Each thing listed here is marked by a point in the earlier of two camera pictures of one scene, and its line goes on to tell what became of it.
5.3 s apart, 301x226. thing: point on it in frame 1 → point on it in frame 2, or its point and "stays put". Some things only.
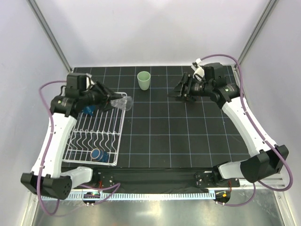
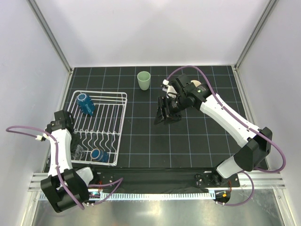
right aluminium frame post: (271, 5) stays put
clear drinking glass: (125, 102) → (80, 152)
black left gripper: (106, 94) → (73, 146)
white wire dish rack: (95, 139) stays put
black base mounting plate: (160, 180) stays put
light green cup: (144, 78) stays put
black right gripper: (187, 96) → (163, 102)
